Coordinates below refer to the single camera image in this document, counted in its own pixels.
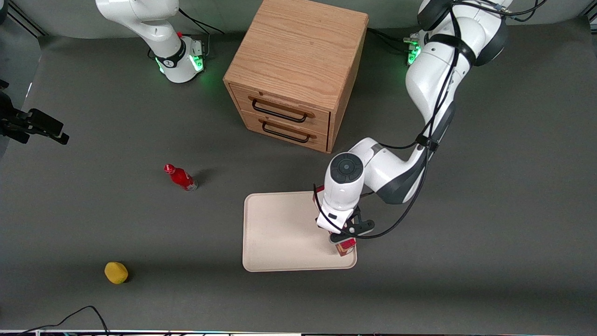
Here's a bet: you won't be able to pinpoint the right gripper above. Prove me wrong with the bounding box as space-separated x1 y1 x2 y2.
0 79 70 146

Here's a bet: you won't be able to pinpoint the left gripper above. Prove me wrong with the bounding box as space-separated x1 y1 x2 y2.
316 203 360 245

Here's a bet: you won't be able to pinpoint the red cookie box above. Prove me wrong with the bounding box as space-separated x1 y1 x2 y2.
312 185 358 258

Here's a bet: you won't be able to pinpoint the beige rectangular tray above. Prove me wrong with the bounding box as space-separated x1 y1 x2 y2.
242 189 358 273

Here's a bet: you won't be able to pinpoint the wooden drawer front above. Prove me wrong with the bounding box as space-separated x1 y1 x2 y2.
240 110 329 153
229 84 331 136

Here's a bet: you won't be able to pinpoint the red plastic bottle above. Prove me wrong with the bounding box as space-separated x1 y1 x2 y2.
164 163 198 192

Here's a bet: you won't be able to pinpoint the yellow sponge ball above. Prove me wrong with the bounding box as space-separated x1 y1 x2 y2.
104 261 129 285

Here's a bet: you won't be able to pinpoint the wooden two-drawer cabinet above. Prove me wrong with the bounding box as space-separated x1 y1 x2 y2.
223 0 369 154

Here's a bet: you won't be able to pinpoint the black aluminium frame rail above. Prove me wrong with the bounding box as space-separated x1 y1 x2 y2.
6 0 48 38

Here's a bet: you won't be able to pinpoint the black drawer handle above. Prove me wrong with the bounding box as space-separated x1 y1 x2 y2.
262 121 311 144
251 98 309 124

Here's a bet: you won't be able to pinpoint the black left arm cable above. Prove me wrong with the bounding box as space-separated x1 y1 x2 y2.
312 0 548 240

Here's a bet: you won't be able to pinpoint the black table edge cable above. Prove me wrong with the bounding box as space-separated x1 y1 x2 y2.
18 305 111 336

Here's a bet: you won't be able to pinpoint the black right base cables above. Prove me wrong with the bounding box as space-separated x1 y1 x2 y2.
147 7 225 60

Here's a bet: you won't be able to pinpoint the black base cables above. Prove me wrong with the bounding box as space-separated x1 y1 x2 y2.
147 7 225 60
368 27 420 55

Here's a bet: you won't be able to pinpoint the black left base cables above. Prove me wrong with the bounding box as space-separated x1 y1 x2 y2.
368 27 420 55

